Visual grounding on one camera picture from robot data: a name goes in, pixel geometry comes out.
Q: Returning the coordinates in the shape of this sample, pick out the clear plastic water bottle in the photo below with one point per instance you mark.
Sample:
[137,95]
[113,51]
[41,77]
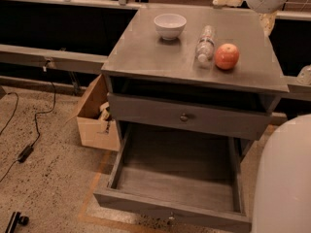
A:
[205,46]

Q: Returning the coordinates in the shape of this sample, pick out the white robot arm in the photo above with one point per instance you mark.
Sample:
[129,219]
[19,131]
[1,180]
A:
[282,202]

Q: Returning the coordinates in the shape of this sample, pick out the grey wooden drawer cabinet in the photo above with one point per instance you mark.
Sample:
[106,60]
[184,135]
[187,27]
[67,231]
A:
[143,64]

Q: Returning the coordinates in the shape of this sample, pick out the closed grey upper drawer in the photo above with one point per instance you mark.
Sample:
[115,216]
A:
[205,119]

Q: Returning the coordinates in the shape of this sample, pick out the round metal drawer knob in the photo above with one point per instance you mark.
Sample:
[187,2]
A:
[184,117]

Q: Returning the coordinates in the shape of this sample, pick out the open grey lower drawer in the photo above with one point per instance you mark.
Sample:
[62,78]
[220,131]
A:
[191,177]

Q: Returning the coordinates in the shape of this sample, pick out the red apple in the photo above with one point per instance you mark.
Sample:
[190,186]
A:
[226,56]

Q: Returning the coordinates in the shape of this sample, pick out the white ceramic bowl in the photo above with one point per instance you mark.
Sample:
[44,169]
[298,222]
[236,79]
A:
[169,26]

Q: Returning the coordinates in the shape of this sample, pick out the open cardboard box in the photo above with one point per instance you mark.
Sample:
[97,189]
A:
[94,131]

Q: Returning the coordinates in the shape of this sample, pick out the black clamp on floor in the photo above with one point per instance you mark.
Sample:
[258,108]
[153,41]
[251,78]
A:
[16,219]

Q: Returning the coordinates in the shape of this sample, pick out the grey metal rail beam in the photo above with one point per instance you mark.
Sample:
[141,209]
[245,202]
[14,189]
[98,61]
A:
[53,59]

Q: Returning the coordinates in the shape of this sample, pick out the black power adapter with cable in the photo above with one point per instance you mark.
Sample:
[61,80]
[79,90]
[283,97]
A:
[25,153]

